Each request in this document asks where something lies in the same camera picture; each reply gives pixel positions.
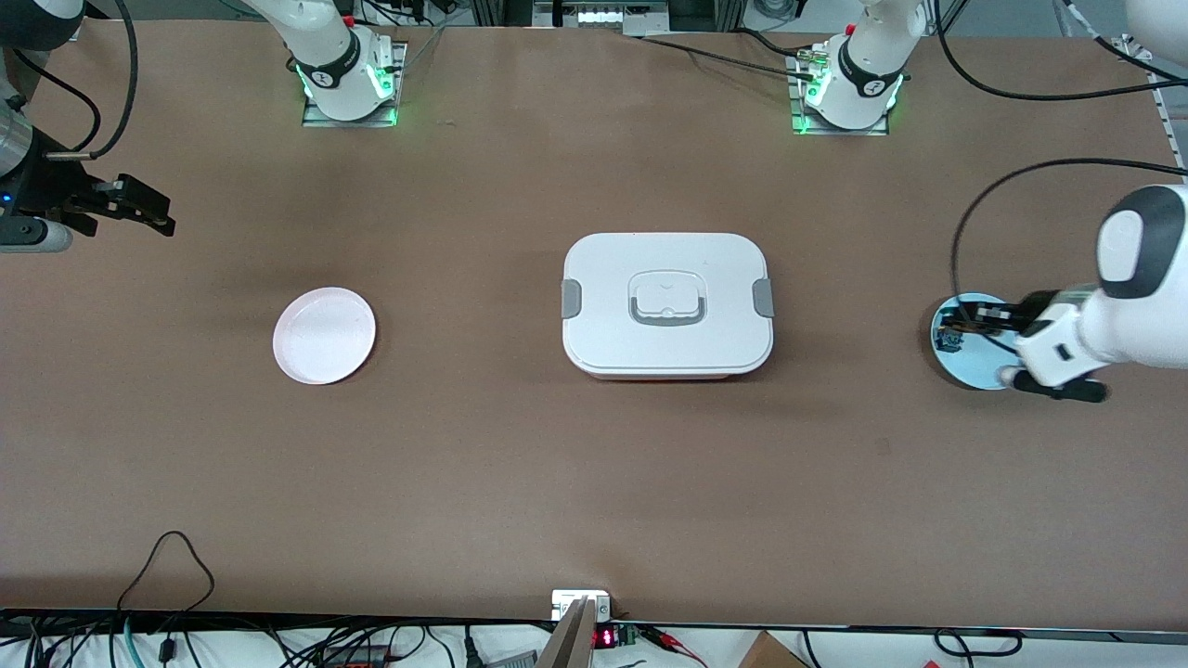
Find light blue round plate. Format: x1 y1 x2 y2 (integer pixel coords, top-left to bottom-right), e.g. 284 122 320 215
930 292 1024 391

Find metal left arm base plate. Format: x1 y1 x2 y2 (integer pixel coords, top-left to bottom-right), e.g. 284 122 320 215
789 51 890 137

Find pink round plate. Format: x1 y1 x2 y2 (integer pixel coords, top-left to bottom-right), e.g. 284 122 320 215
272 287 378 386

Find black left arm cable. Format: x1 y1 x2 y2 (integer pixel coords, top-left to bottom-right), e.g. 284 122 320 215
933 0 1188 359

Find black looped table cable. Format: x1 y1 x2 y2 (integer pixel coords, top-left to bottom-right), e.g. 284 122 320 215
116 530 216 615

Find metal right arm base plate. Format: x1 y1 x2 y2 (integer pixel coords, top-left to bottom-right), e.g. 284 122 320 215
302 41 408 129

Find white socket box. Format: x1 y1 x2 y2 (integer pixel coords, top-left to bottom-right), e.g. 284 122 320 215
551 590 613 622

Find white lunch box grey handle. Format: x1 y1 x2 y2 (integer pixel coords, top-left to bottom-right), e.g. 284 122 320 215
562 232 775 382

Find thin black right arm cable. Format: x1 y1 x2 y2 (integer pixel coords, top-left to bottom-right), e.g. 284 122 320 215
11 48 101 151

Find red clip lead wires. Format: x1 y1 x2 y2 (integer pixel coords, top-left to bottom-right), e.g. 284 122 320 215
648 626 708 668

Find grey metal beam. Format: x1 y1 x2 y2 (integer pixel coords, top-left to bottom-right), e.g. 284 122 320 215
536 597 599 668

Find black cable to arm base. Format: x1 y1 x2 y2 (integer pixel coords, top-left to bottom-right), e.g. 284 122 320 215
639 33 820 81

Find brown cardboard piece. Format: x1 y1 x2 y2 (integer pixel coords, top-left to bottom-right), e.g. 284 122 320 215
738 631 810 668

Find black cable loop below table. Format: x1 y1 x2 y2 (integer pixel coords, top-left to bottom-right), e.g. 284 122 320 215
933 628 1024 659

